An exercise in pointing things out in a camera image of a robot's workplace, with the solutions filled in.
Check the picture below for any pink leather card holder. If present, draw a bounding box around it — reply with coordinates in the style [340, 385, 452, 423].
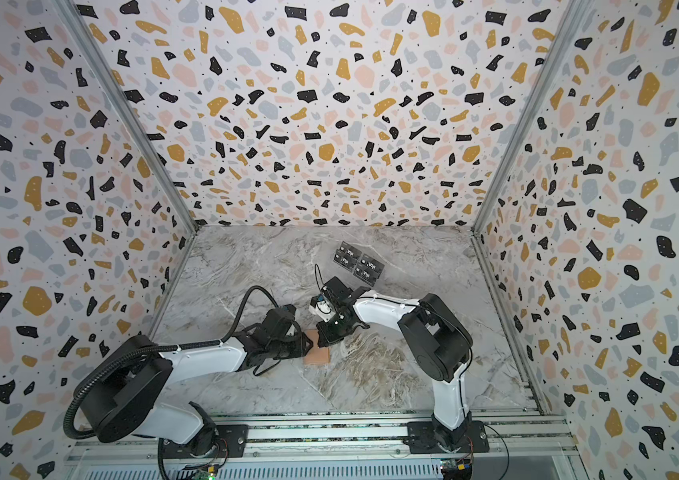
[303, 329, 330, 366]

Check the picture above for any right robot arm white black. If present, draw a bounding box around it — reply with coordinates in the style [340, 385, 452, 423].
[310, 277, 473, 449]

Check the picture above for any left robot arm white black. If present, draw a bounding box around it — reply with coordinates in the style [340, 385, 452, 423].
[63, 305, 313, 446]

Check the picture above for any clear acrylic card tray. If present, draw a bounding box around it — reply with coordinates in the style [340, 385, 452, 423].
[333, 241, 385, 287]

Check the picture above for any black card top right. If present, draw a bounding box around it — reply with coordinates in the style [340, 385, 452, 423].
[353, 254, 385, 287]

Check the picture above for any black card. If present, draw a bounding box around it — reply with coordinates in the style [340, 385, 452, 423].
[353, 254, 385, 287]
[333, 241, 363, 272]

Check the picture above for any black card top left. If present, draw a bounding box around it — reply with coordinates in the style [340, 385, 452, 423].
[333, 241, 363, 272]

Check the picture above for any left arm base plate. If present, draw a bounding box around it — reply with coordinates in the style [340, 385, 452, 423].
[158, 424, 249, 462]

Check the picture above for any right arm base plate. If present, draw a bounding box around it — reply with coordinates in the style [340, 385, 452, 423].
[403, 418, 489, 455]

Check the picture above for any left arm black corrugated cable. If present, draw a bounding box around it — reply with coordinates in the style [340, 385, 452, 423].
[62, 285, 283, 441]

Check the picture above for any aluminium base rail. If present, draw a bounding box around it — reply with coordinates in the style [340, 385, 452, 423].
[60, 409, 588, 479]

